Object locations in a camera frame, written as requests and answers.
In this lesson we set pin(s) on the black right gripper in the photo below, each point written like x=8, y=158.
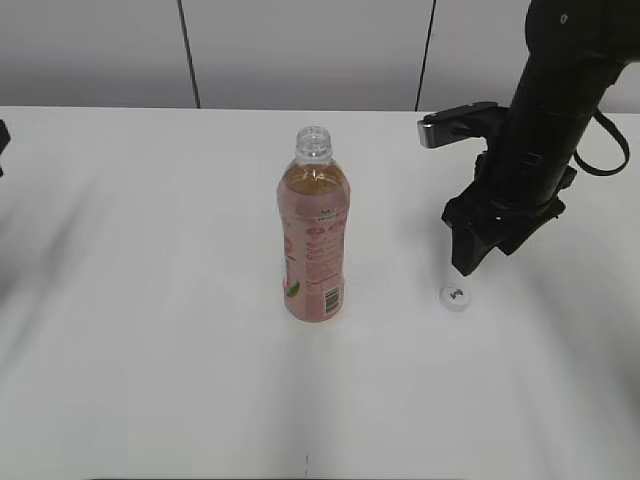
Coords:
x=480, y=221

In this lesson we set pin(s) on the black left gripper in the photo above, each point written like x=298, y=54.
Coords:
x=5, y=137

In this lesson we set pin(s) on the white bottle cap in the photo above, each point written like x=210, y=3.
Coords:
x=454, y=298

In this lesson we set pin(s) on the pink labelled tea bottle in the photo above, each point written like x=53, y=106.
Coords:
x=313, y=197

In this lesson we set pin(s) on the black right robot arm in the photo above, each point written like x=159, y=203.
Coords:
x=577, y=50

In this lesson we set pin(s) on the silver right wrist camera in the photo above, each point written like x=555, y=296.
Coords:
x=475, y=120

